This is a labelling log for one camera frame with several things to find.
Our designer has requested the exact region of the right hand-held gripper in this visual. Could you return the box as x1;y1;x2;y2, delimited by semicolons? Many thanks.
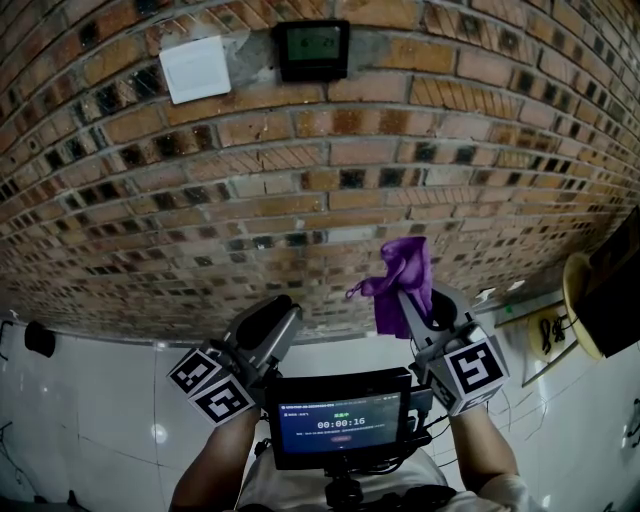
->
396;282;512;418

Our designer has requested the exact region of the person's right forearm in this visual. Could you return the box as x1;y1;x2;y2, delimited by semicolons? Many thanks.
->
446;399;519;494

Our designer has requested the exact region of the black monitor mount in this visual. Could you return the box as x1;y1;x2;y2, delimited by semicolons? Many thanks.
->
322;468;363;509

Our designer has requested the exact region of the person's white shirt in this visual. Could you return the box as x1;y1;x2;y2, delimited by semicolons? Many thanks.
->
238;447;554;512

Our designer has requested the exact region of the small black floor object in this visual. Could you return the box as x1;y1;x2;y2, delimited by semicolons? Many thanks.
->
23;320;57;359

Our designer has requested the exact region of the white wall switch plate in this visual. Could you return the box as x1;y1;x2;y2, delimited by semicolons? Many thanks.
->
158;35;233;106

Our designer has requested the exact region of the chest-mounted black monitor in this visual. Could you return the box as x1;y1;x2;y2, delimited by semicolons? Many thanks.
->
264;366;415;472

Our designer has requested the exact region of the person's left forearm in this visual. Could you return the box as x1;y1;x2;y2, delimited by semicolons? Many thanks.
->
169;407;262;512

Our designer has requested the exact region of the coiled black cable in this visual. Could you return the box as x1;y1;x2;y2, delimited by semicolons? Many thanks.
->
536;313;572;355

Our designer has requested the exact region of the dark flat board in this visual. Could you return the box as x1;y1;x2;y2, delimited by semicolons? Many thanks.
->
573;204;640;359

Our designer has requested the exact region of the black wall control panel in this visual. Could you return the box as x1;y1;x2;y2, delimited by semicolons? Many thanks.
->
271;19;352;83

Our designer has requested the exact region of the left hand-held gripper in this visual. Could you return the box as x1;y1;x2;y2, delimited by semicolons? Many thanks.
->
166;294;304;427

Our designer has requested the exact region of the round wooden disc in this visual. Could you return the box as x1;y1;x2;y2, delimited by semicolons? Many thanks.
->
561;251;607;362

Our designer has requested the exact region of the purple cloth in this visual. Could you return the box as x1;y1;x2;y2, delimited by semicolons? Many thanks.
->
345;236;434;338

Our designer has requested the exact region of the pale framed panel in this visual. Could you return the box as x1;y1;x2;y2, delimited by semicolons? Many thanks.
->
493;298;584;389

